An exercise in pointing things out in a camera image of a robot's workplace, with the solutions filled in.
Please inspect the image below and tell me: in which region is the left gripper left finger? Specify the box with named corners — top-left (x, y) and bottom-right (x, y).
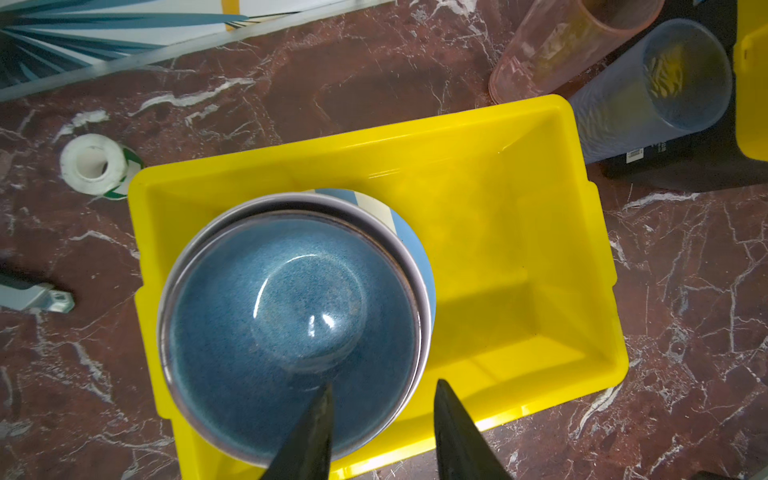
top-left (260, 384), bottom-right (334, 480)

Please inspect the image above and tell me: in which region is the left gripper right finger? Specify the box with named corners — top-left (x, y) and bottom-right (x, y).
top-left (434, 379), bottom-right (512, 480)

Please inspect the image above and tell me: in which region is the dark blue bowl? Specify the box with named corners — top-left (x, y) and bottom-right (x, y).
top-left (165, 214), bottom-right (424, 463)

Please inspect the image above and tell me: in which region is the lilac bowl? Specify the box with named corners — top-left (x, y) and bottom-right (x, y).
top-left (155, 191), bottom-right (436, 470)

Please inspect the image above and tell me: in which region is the yellow plastic bin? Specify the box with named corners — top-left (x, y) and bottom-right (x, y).
top-left (128, 95), bottom-right (629, 479)

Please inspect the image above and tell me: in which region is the silver metal bottle opener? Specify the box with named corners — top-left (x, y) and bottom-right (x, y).
top-left (1, 272), bottom-right (75, 313)

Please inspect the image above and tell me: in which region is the small white jar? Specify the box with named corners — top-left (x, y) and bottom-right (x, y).
top-left (59, 134), bottom-right (145, 201)

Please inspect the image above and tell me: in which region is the yellow black toolbox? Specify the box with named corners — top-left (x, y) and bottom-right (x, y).
top-left (599, 1), bottom-right (767, 193)

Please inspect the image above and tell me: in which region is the clear pink cup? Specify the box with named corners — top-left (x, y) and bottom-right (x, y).
top-left (488, 0), bottom-right (664, 104)

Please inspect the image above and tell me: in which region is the grey translucent cup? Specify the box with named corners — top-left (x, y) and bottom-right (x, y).
top-left (569, 19), bottom-right (733, 164)

